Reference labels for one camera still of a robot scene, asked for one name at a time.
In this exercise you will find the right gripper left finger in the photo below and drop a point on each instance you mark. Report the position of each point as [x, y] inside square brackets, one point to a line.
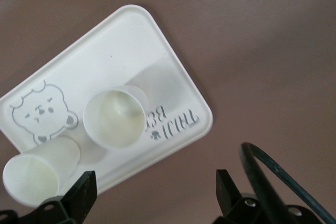
[78, 197]

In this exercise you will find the cream tray with bear print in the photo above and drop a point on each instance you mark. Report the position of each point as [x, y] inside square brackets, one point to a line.
[118, 45]

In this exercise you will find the brown table cover mat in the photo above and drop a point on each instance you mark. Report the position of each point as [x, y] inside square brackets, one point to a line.
[249, 37]

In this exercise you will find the white plastic cup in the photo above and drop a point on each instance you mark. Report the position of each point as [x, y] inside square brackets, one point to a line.
[113, 119]
[31, 179]

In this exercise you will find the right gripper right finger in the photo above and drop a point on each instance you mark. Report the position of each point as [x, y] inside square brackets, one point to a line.
[231, 203]

